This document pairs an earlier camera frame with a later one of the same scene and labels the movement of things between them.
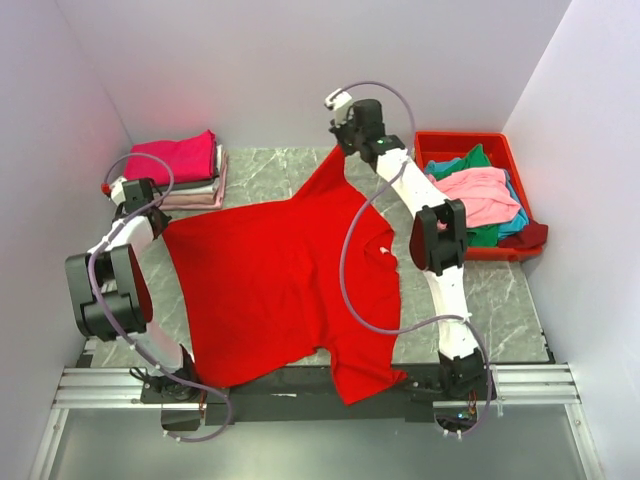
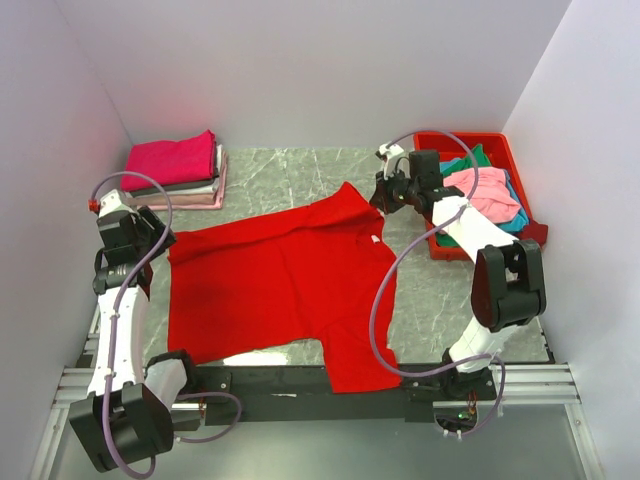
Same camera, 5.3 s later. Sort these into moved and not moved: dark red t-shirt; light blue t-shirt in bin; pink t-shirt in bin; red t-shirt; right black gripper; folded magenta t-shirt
Moved: right black gripper; red t-shirt
Not moved: pink t-shirt in bin; light blue t-shirt in bin; dark red t-shirt; folded magenta t-shirt
